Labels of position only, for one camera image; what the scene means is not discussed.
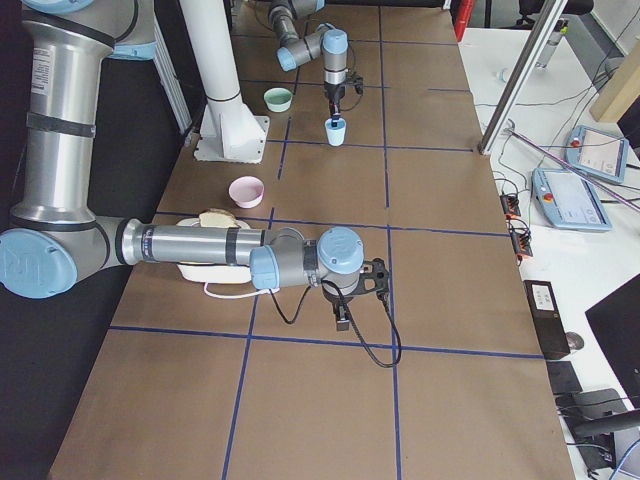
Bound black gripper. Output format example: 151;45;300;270
322;282;353;332
325;82;345;122

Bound light blue cup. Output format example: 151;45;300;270
325;118;347;147

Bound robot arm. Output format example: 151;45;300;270
1;1;183;337
268;0;348;127

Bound green bowl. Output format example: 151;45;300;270
263;87;293;113

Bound pink bowl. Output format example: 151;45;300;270
228;176;265;209

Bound white toaster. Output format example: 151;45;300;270
177;217;251;284

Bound bread slice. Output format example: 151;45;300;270
198;208;238;228

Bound orange black power strip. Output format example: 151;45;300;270
499;193;533;264

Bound black box with label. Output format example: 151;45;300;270
523;280;570;360

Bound near teach pendant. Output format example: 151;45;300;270
531;168;613;232

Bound teach pendant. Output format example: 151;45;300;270
531;168;613;232
565;125;630;185

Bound far teach pendant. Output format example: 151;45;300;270
565;125;630;185

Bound black monitor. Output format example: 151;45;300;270
586;282;639;406

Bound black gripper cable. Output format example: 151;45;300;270
267;279;402;370

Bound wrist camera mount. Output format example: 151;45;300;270
345;71;364;96
352;258;390;301

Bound white power cord with plug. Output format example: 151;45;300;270
203;282;281;301

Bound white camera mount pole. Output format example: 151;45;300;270
180;0;270;164

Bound aluminium frame post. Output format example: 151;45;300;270
478;0;567;155

